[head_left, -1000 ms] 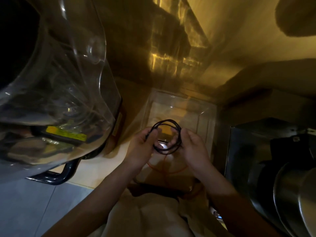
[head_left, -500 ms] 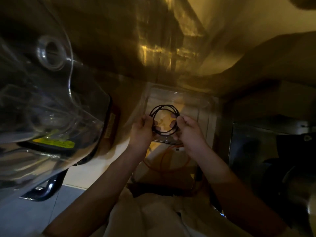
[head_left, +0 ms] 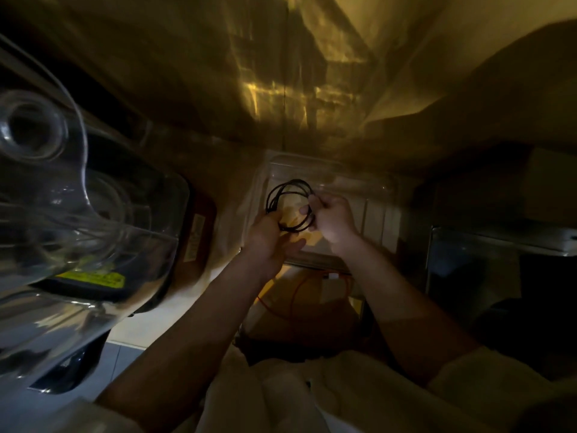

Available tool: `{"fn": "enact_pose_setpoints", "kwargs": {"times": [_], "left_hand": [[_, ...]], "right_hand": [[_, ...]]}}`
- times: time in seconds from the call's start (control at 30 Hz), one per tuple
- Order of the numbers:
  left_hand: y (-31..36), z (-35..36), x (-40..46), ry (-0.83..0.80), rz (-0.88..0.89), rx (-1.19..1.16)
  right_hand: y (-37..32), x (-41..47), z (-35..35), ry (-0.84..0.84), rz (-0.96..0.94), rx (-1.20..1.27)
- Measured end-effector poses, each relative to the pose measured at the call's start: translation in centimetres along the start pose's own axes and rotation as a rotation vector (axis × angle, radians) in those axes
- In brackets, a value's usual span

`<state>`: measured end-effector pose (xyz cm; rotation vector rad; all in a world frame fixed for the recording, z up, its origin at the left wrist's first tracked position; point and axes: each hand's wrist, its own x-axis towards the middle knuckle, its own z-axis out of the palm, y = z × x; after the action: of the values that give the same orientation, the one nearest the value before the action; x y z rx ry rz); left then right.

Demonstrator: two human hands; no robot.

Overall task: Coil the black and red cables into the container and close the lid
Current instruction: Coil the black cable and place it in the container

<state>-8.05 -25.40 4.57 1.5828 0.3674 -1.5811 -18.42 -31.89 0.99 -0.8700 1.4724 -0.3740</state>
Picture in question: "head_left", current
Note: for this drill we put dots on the person's left hand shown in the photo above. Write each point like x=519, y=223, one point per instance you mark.
x=263, y=247

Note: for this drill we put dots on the person's right hand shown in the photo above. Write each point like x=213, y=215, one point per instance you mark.
x=336, y=220

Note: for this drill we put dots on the person's right fingers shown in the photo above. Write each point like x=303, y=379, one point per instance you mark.
x=314, y=208

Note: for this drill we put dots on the person's left thumb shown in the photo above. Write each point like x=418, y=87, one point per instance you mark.
x=295, y=245

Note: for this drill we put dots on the person's left forearm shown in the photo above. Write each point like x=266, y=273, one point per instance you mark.
x=194, y=338

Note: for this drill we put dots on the person's right forearm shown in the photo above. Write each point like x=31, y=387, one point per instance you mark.
x=405, y=315

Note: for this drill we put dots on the small clear plastic container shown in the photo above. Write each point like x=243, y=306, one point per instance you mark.
x=360, y=193

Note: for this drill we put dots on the brown cardboard box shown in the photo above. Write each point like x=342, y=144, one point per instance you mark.
x=315, y=311

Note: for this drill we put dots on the person's white garment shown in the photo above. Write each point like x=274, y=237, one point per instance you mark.
x=360, y=392

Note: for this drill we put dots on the black device with yellow label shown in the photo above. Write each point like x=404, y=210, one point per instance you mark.
x=148, y=175

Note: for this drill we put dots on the large clear plastic bin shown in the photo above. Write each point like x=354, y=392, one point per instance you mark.
x=67, y=229

